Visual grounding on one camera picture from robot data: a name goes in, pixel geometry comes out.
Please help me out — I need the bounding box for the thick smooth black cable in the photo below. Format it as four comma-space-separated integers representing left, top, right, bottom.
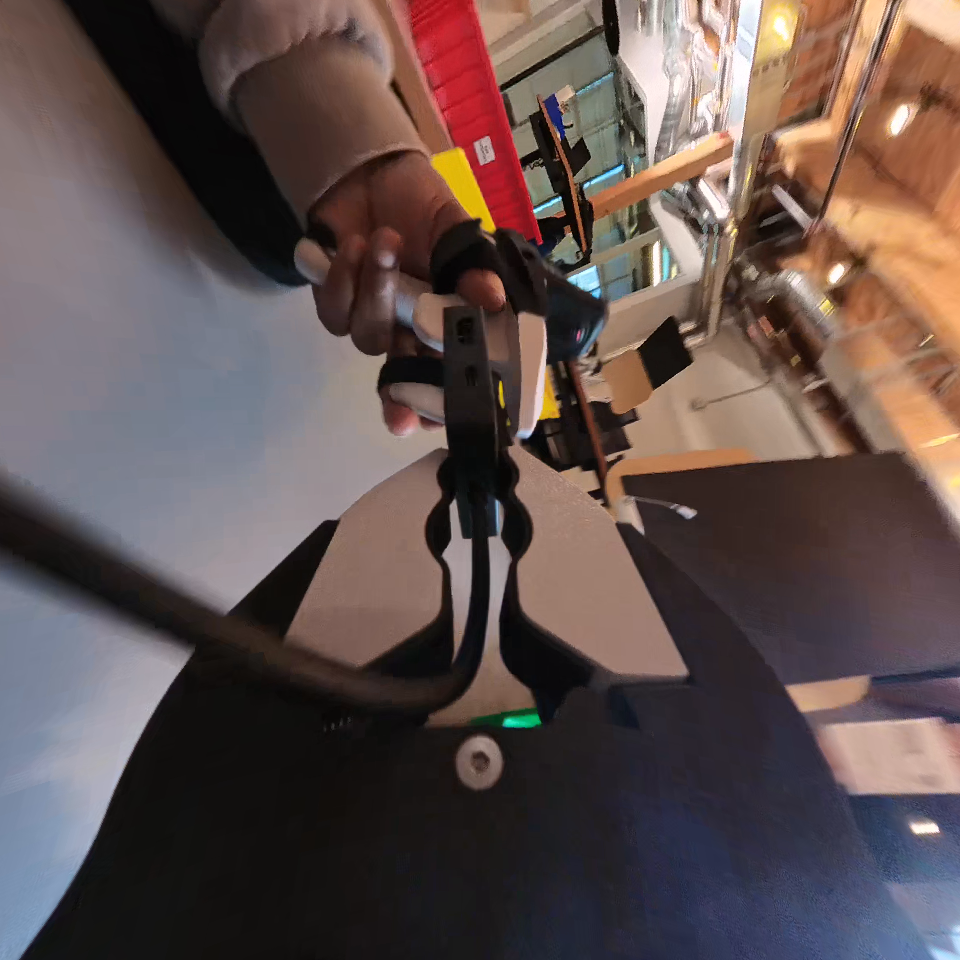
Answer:
0, 468, 496, 714

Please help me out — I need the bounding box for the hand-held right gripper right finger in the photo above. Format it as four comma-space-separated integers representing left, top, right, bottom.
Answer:
498, 448, 691, 710

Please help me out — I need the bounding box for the red plastic bin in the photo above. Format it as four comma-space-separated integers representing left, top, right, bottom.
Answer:
408, 0, 545, 245

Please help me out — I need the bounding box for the wooden standing desk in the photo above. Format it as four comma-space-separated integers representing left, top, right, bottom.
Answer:
536, 93, 597, 256

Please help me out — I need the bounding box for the person's left forearm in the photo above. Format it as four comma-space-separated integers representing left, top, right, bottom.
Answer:
198, 0, 432, 219

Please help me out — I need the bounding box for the person's left hand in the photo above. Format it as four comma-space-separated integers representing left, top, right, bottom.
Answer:
307, 153, 507, 440

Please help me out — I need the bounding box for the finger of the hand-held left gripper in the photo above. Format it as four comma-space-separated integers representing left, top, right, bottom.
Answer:
491, 309, 549, 441

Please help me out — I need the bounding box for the white board stand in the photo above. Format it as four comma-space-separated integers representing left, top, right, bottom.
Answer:
615, 495, 700, 534

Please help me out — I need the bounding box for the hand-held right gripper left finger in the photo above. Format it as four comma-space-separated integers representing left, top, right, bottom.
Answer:
285, 450, 455, 676

